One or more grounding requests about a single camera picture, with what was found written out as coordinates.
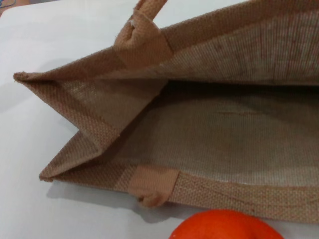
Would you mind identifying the orange toy fruit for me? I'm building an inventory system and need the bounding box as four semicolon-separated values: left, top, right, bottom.
170;209;285;239

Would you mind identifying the brown jute handbag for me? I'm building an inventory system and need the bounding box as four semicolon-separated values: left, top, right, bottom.
12;0;319;224

